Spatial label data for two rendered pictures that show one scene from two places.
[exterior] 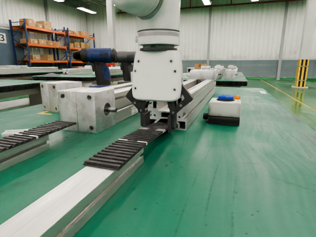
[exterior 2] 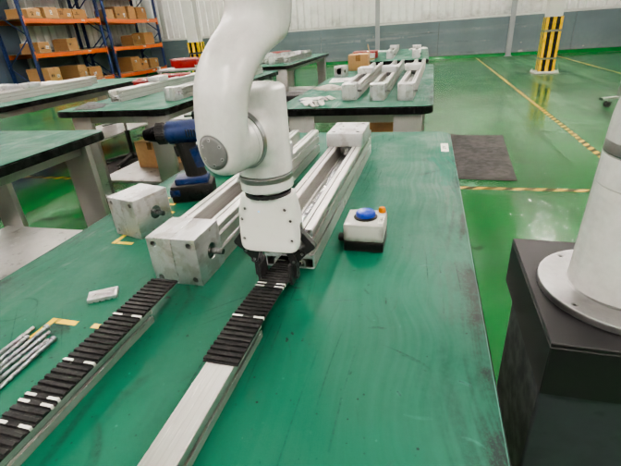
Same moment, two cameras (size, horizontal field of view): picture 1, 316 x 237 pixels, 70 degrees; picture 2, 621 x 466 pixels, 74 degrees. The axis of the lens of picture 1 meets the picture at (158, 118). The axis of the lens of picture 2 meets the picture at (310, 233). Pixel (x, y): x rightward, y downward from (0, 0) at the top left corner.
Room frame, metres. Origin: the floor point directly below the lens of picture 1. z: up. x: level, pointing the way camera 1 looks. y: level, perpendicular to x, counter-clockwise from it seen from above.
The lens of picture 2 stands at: (-0.15, -0.05, 1.19)
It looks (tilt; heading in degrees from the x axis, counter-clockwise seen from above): 26 degrees down; 358
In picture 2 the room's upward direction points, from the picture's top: 4 degrees counter-clockwise
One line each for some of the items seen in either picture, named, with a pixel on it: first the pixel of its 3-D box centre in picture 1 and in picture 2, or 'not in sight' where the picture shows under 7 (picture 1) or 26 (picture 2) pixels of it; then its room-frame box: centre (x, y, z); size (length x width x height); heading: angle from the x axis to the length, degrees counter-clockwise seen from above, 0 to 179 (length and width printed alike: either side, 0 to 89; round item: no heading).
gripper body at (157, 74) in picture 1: (158, 72); (271, 215); (0.48, 0.00, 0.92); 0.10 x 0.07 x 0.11; 72
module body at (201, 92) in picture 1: (194, 92); (333, 178); (0.92, -0.15, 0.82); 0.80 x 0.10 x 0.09; 161
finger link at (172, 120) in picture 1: (177, 117); (298, 264); (0.47, -0.04, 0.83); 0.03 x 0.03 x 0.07; 72
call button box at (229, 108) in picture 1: (221, 110); (361, 229); (0.61, -0.17, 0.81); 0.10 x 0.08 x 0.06; 71
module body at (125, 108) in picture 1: (150, 90); (268, 177); (0.98, 0.03, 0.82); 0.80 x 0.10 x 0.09; 161
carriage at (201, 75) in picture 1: (203, 76); (348, 138); (1.16, -0.23, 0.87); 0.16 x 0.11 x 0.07; 161
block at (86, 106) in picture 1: (92, 108); (192, 251); (0.55, 0.16, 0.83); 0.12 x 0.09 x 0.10; 71
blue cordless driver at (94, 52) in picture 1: (92, 75); (177, 161); (0.97, 0.27, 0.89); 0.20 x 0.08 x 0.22; 94
